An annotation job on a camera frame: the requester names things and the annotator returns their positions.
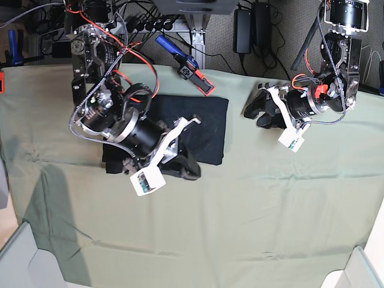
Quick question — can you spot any blue clamp at left edge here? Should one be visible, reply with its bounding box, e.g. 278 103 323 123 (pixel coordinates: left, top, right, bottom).
1 29 44 68

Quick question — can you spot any white bin left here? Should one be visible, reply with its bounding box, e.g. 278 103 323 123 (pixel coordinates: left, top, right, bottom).
0 221 67 288

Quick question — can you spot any white cable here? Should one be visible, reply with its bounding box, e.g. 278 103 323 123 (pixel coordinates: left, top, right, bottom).
361 44 382 85

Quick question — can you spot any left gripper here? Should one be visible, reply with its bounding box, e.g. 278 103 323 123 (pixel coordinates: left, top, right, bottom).
244 83 329 129

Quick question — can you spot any light green table cloth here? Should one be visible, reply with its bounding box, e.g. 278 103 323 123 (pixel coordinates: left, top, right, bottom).
1 65 383 287

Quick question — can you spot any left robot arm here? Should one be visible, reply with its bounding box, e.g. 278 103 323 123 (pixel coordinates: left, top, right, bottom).
244 1 369 131

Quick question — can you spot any blue orange bar clamp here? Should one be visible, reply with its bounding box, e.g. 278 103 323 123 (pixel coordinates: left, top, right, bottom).
155 35 215 96

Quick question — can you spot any clamp at right edge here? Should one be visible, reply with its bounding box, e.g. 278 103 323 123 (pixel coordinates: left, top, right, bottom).
358 61 384 97

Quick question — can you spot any white power strip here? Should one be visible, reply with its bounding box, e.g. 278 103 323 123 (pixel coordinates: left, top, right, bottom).
124 17 175 34

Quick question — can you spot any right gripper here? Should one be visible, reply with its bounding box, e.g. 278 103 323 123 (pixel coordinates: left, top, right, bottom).
102 110 201 181

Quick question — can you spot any black T-shirt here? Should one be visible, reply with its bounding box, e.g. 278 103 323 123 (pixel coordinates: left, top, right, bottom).
101 94 229 175

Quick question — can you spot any aluminium frame post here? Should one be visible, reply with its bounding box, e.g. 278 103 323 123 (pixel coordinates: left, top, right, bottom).
185 14 210 70

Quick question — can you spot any white bin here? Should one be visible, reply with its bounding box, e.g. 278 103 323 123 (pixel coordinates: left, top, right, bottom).
0 221 67 288
321 246 383 288

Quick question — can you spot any black power adapter right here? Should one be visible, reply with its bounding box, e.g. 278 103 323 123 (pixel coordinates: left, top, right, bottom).
233 9 252 54

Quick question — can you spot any black power adapter left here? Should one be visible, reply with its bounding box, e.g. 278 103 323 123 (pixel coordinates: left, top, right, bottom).
52 41 71 58

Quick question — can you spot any black power adapter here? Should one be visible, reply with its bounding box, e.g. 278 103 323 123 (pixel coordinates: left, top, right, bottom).
52 41 71 58
253 1 272 48
233 9 252 54

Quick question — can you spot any white bin right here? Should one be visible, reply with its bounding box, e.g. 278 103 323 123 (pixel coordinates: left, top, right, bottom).
321 246 383 288

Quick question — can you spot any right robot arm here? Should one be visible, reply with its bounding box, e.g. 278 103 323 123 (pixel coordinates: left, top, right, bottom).
64 1 201 181

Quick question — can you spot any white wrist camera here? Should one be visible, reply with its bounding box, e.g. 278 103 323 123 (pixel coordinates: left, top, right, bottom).
130 166 166 197
278 128 305 153

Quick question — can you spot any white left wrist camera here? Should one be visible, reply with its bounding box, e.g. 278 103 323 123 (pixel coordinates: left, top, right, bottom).
278 128 305 153

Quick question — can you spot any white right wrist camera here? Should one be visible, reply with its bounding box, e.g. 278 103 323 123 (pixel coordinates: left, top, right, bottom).
130 166 166 197

